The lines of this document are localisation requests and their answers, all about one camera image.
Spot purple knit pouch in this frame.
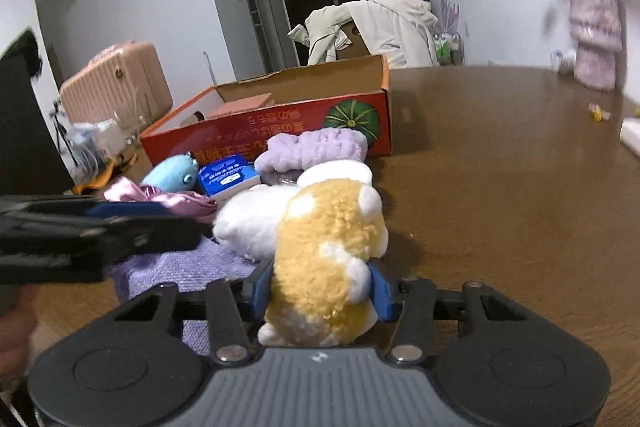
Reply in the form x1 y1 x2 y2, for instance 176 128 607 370
106 235 262 357

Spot small white bottle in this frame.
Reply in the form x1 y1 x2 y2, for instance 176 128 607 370
550 49 577 76

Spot blue tissue pack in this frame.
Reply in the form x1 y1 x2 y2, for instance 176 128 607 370
198 155 260 204

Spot white device with cables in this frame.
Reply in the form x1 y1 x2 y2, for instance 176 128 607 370
70 119 127 182

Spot wooden chair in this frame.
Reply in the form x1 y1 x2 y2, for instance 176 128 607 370
336 20 370 61

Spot clear glass cup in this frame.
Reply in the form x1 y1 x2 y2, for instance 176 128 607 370
113 106 145 145

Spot pink hard suitcase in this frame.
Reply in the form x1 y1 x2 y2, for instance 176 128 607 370
60 41 172 124

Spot red cardboard pumpkin box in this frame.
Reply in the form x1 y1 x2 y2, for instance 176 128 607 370
141 55 393 165

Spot lavender fluffy headband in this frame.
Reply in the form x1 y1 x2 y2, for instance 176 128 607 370
254 128 369 173

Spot light blue plush toy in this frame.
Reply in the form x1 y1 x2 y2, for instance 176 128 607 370
142 153 198 193

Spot pink satin scrunchie bow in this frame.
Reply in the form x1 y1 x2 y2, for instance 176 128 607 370
103 178 217 225

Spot black paper bag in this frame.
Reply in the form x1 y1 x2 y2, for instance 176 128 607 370
0 28 73 196

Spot yellow candy wrapper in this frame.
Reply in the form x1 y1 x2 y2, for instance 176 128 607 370
588 103 612 122

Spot cream jacket on chair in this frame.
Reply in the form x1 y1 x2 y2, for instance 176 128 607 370
288 0 439 69

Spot orange resistance band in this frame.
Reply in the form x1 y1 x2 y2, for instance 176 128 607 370
72 154 138 195

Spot yellow white plush toy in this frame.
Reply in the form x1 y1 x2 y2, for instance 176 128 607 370
213 159 388 348

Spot pink flower vase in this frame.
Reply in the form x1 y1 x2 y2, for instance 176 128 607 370
570 0 623 92

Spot person's left hand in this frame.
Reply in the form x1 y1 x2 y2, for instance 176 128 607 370
0 286 39 381

